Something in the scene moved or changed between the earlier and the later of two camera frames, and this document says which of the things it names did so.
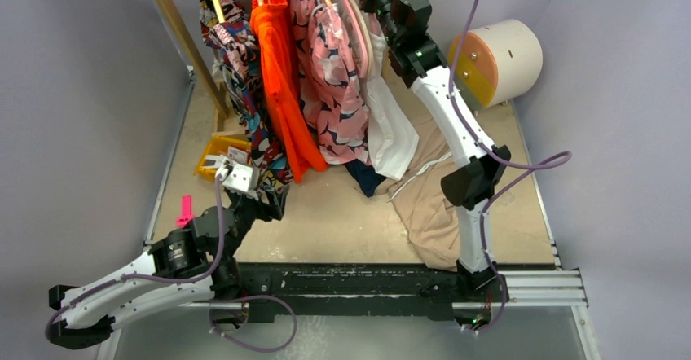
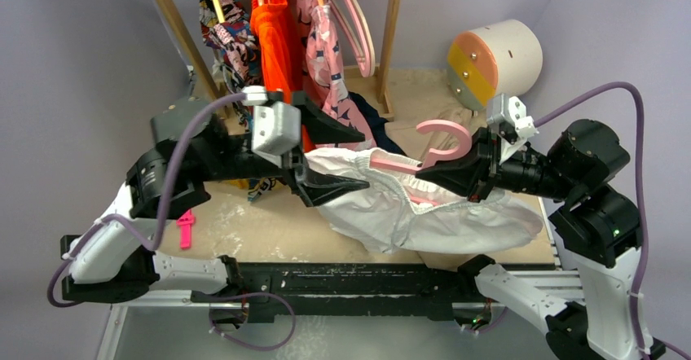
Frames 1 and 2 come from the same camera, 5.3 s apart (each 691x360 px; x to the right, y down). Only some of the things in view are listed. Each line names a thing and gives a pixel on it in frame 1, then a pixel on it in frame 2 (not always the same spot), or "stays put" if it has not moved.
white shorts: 392,134 to 402,212
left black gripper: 275,206 to 317,186
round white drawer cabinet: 496,63 stays put
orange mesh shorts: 270,19 stays put
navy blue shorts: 365,176 to 382,139
